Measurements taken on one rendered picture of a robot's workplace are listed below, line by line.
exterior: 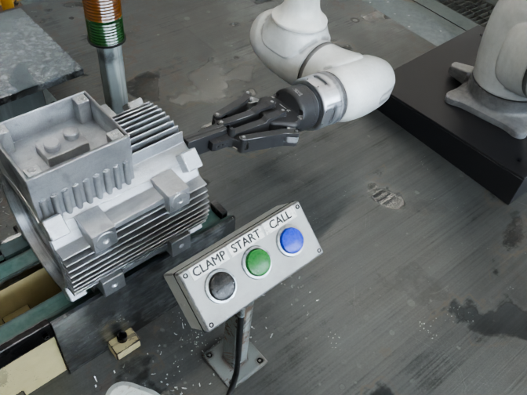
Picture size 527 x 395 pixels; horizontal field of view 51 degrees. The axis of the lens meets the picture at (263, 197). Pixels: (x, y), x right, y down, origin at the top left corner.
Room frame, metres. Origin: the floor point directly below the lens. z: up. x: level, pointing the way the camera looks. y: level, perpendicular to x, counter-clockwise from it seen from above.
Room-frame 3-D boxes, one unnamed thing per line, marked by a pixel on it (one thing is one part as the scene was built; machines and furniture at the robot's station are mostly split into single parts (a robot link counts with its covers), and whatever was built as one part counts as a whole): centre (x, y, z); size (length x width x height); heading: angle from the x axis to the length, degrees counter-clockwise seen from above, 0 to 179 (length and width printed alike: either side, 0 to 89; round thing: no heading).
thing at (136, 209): (0.47, 0.20, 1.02); 0.20 x 0.19 x 0.19; 136
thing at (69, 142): (0.44, 0.23, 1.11); 0.12 x 0.11 x 0.07; 136
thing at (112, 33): (0.81, 0.30, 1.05); 0.06 x 0.06 x 0.04
